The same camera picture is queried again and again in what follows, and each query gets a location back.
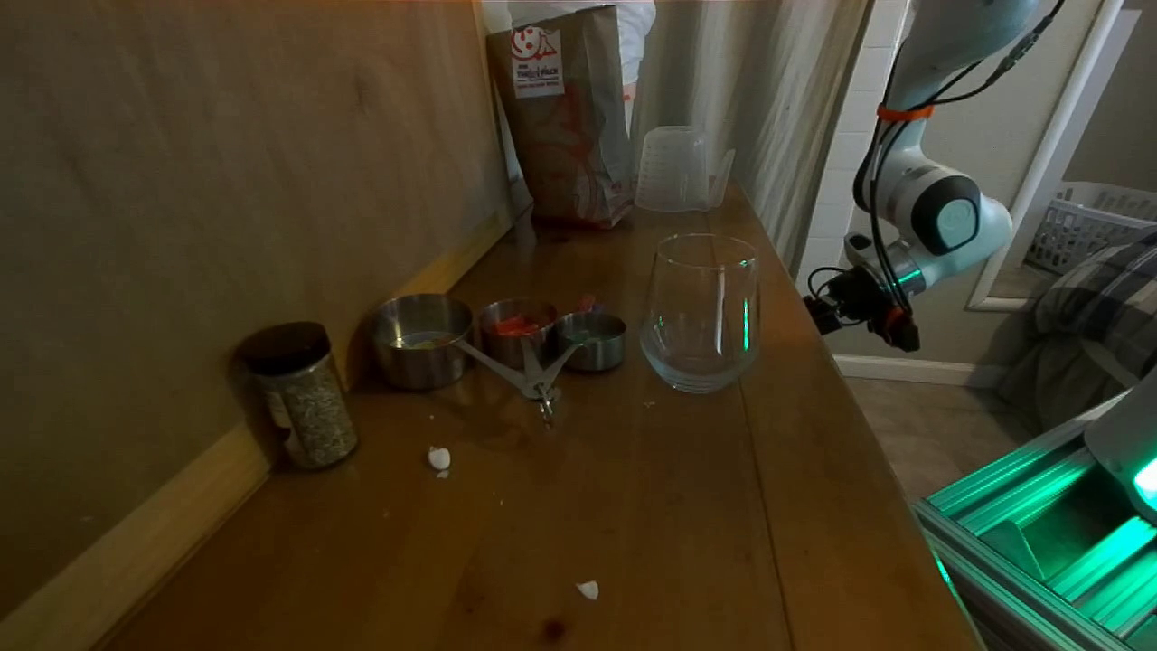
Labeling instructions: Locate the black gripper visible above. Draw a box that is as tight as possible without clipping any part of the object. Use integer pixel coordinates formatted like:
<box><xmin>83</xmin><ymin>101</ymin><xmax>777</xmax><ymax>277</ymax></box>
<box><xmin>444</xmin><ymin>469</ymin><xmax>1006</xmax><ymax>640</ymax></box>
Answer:
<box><xmin>800</xmin><ymin>265</ymin><xmax>896</xmax><ymax>339</ymax></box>

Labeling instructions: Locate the clear glass tumbler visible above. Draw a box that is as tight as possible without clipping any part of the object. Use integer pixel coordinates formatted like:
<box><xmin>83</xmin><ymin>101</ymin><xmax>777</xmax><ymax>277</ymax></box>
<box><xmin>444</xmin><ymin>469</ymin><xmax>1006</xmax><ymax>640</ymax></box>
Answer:
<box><xmin>637</xmin><ymin>227</ymin><xmax>767</xmax><ymax>398</ymax></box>

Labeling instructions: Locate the beige curtain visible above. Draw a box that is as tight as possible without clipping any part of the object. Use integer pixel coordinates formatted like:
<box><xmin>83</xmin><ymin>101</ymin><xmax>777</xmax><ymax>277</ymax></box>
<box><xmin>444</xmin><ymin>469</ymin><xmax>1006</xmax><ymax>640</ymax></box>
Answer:
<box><xmin>645</xmin><ymin>0</ymin><xmax>874</xmax><ymax>281</ymax></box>

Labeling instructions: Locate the translucent plastic measuring pitcher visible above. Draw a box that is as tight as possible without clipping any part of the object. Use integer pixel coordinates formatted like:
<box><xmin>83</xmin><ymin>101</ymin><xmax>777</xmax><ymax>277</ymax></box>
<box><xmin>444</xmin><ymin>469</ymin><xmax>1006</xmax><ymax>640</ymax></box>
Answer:
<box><xmin>634</xmin><ymin>122</ymin><xmax>742</xmax><ymax>221</ymax></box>

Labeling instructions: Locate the white laundry basket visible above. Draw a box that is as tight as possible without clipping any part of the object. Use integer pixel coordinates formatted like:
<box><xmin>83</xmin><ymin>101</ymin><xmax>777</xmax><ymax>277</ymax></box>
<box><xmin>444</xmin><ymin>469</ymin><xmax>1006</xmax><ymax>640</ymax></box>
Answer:
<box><xmin>1019</xmin><ymin>176</ymin><xmax>1157</xmax><ymax>281</ymax></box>

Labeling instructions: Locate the small metal measuring cup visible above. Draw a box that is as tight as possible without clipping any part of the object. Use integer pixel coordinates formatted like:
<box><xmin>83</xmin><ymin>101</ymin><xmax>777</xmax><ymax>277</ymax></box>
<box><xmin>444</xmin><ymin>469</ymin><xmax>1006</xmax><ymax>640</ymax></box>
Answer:
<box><xmin>538</xmin><ymin>309</ymin><xmax>634</xmax><ymax>403</ymax></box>

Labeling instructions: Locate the plaid blanket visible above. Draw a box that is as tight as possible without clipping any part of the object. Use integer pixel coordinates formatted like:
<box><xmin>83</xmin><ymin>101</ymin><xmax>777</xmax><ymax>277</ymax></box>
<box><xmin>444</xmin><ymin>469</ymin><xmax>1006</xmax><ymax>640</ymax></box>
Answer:
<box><xmin>995</xmin><ymin>230</ymin><xmax>1157</xmax><ymax>426</ymax></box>

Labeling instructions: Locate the pine wooden dresser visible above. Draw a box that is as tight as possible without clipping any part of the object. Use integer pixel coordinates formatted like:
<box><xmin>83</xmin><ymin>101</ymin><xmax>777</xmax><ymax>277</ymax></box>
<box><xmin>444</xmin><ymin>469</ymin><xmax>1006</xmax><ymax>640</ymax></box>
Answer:
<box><xmin>102</xmin><ymin>195</ymin><xmax>987</xmax><ymax>651</ymax></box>

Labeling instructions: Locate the aluminium profile robot stand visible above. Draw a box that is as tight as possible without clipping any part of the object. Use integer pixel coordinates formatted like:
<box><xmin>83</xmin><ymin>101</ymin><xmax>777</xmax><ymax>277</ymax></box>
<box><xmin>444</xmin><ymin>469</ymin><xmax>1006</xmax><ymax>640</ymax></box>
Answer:
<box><xmin>911</xmin><ymin>393</ymin><xmax>1157</xmax><ymax>651</ymax></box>

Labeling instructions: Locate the medium metal measuring cup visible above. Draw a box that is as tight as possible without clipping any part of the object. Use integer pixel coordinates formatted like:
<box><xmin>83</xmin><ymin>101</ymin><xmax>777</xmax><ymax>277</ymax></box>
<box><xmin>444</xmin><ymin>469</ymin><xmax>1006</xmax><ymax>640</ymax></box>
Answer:
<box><xmin>477</xmin><ymin>295</ymin><xmax>569</xmax><ymax>403</ymax></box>

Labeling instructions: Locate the brown paper bag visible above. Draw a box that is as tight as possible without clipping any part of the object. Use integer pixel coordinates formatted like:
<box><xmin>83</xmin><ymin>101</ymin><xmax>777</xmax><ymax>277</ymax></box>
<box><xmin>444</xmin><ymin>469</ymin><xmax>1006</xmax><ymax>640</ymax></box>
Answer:
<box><xmin>482</xmin><ymin>4</ymin><xmax>645</xmax><ymax>230</ymax></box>

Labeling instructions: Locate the large metal measuring cup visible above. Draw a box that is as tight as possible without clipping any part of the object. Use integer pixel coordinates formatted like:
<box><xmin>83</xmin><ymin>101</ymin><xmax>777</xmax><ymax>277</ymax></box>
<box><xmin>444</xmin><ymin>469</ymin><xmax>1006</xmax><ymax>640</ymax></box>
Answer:
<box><xmin>367</xmin><ymin>288</ymin><xmax>549</xmax><ymax>398</ymax></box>

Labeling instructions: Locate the wrist camera with orange mount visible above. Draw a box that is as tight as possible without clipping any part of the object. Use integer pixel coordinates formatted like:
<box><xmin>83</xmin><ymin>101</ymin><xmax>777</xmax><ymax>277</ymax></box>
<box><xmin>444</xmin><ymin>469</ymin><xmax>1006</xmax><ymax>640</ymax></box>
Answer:
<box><xmin>874</xmin><ymin>294</ymin><xmax>928</xmax><ymax>357</ymax></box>

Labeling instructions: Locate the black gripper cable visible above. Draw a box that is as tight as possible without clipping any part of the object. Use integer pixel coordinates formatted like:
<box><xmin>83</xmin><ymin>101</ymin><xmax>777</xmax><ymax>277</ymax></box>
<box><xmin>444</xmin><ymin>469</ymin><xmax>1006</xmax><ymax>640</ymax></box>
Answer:
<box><xmin>861</xmin><ymin>0</ymin><xmax>1071</xmax><ymax>304</ymax></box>

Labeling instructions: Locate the white door frame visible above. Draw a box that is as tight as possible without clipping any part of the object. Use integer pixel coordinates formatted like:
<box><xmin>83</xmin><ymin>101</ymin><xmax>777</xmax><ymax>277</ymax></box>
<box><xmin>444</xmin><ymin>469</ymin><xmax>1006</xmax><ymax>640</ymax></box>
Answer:
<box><xmin>966</xmin><ymin>0</ymin><xmax>1145</xmax><ymax>318</ymax></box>

